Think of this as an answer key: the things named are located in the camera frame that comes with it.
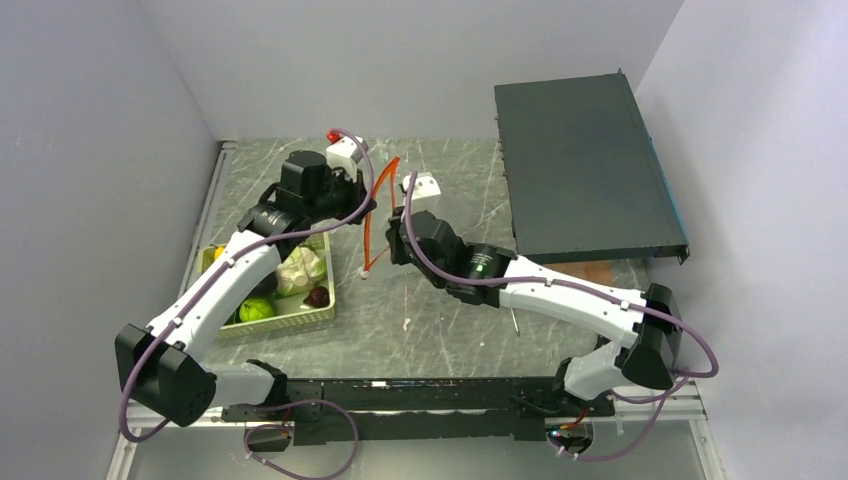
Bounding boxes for black pliers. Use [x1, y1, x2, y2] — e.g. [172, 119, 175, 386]
[587, 336, 622, 368]

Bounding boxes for wooden board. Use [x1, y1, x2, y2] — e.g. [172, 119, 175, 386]
[545, 259, 651, 291]

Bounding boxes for green plastic basket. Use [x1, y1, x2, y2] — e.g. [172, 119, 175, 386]
[217, 233, 336, 339]

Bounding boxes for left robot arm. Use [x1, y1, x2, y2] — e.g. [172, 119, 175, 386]
[115, 150, 376, 433]

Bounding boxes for aluminium frame rail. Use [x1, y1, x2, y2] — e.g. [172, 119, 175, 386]
[105, 140, 238, 479]

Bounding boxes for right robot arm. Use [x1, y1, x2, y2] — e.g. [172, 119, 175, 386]
[386, 207, 682, 415]

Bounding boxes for dark green metal case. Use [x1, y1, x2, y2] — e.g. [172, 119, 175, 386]
[494, 71, 690, 264]

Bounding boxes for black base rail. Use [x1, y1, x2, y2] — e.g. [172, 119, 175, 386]
[222, 376, 615, 446]

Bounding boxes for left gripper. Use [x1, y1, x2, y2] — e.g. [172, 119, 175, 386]
[306, 164, 378, 226]

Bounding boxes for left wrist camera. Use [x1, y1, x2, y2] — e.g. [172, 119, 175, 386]
[325, 130, 363, 178]

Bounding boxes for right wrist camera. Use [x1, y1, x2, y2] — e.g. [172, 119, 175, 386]
[399, 172, 442, 213]

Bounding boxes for clear zip top bag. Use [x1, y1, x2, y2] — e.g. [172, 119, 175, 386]
[359, 156, 400, 280]

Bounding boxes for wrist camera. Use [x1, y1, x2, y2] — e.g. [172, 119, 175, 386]
[325, 130, 363, 178]
[399, 172, 442, 213]

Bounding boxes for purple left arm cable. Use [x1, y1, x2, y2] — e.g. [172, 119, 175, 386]
[117, 127, 378, 480]

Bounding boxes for dark red toy fruit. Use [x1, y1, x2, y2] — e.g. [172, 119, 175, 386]
[303, 285, 331, 309]

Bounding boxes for green handled screwdriver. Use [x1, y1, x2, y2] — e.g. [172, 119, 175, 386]
[509, 308, 521, 338]

